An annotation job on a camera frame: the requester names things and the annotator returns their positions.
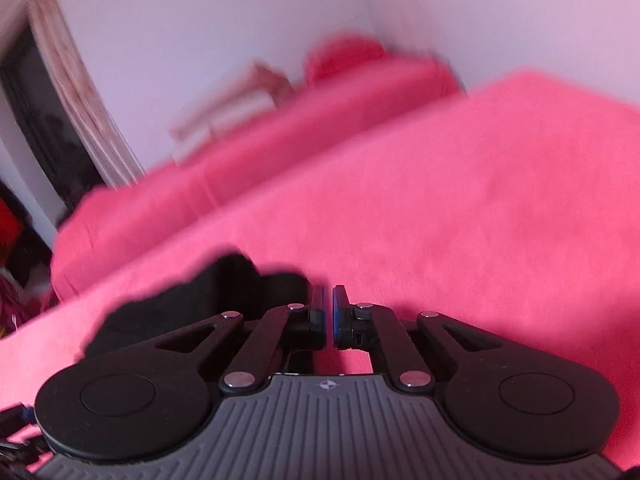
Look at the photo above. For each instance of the pink fleece blanket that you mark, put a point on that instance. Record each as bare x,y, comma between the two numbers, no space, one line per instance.
450,210

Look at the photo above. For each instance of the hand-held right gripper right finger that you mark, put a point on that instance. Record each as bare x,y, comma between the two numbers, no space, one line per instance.
342,327

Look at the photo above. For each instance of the pale striped curtain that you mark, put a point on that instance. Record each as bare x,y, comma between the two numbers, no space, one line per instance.
85,100

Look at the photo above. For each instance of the red hanging garment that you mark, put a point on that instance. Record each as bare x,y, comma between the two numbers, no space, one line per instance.
9,225

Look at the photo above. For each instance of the dark window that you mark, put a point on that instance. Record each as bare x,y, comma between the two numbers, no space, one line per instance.
45,125

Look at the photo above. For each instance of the dark hanging clothes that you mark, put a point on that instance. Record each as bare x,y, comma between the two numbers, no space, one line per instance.
20,270

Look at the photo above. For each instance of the folded pink cloth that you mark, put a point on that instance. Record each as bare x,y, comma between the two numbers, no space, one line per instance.
345,60

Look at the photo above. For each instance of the black pants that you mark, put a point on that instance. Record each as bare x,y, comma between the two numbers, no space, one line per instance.
210,285

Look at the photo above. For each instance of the pink satin pillow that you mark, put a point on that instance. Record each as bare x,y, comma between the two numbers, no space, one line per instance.
235,100

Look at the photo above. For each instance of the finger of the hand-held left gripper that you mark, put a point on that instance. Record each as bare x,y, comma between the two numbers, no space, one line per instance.
15,422

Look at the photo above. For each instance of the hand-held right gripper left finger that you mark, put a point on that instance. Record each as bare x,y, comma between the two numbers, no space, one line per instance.
317,327

